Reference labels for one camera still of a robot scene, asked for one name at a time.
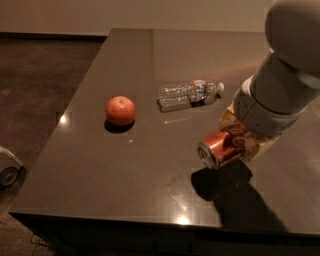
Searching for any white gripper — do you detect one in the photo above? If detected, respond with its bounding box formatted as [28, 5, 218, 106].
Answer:
[218, 77, 306, 162]

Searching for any red coke can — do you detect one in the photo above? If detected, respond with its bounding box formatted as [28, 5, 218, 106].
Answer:
[197, 122, 247, 170]

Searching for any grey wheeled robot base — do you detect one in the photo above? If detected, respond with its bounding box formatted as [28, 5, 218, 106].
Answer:
[0, 146, 23, 188]

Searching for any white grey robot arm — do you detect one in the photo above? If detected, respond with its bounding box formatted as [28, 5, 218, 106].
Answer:
[210, 0, 320, 165]

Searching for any clear plastic water bottle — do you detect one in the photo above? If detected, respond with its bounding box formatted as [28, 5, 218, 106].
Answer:
[158, 80, 224, 108]

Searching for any red apple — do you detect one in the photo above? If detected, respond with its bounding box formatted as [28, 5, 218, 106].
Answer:
[105, 96, 136, 126]

